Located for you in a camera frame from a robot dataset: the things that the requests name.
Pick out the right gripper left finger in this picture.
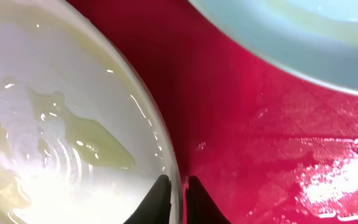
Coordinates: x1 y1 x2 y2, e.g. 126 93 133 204
124 174 172 224

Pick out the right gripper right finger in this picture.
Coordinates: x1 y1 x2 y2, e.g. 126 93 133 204
185 176 230 224

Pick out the white plate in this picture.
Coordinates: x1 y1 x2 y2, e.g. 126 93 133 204
0 1 183 223

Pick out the red plastic tray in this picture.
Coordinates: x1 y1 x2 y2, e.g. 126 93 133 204
71 0 358 223

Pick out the light blue plate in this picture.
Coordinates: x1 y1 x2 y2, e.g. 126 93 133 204
191 0 358 95

